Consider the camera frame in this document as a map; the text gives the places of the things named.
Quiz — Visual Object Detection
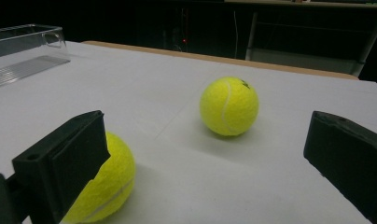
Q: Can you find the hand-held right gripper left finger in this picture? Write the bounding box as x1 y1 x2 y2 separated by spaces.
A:
11 109 112 224

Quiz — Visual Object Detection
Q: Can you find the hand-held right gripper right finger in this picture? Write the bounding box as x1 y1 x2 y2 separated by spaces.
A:
303 110 377 224

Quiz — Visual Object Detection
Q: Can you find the yellow tennis ball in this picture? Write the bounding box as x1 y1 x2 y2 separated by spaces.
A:
199 76 260 137
61 130 137 224

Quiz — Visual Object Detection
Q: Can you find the clear plastic container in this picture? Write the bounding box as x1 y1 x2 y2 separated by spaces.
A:
0 23 71 91

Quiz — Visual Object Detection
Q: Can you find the white table cover sheet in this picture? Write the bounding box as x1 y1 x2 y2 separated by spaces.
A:
0 41 377 224

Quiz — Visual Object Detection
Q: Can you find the white metal desk frame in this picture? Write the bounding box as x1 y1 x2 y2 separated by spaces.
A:
244 11 377 77

